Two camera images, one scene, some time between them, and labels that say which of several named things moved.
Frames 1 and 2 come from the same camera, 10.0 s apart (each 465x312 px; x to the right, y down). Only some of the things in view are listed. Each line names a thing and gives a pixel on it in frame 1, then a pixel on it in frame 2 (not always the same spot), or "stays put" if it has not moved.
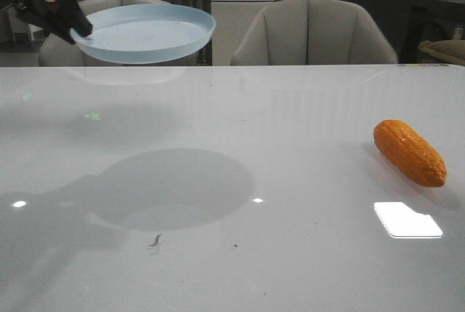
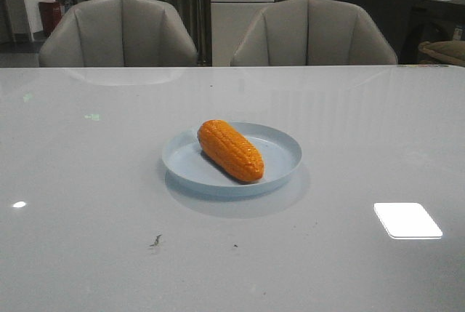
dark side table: [429, 20] stays put
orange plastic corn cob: [410, 153] → [230, 150]
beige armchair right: [312, 30] stays put
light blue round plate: [139, 33] → [187, 166]
